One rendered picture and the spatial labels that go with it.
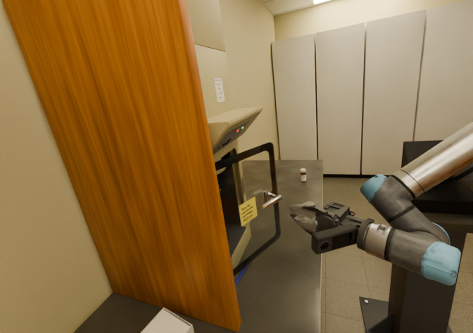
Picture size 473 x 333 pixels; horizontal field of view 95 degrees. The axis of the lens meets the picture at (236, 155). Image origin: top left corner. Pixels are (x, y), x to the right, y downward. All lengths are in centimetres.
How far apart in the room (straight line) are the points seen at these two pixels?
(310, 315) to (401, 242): 35
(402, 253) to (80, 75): 81
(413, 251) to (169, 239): 56
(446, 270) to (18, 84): 106
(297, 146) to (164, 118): 334
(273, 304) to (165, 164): 54
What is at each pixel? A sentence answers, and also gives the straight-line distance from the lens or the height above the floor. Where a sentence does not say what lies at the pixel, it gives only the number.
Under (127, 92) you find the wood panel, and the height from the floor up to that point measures 160.
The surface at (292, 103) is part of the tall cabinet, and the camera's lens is 361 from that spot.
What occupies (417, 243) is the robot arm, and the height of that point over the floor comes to 123.
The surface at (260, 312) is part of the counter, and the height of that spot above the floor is 94.
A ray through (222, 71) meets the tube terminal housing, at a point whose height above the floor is 164.
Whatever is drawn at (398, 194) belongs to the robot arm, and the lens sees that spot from 68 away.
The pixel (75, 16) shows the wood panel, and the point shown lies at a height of 177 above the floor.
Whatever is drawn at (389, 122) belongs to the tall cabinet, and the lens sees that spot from 373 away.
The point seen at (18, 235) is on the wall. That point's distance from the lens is 84.
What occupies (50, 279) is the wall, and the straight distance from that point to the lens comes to 91.
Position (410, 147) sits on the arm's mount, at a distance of 136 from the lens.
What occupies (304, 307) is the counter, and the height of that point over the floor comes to 94.
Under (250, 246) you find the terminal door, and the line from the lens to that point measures 82.
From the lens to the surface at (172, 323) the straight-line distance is 79.
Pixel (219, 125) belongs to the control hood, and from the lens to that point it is 52.
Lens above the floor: 158
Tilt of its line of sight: 17 degrees down
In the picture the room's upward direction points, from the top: 8 degrees counter-clockwise
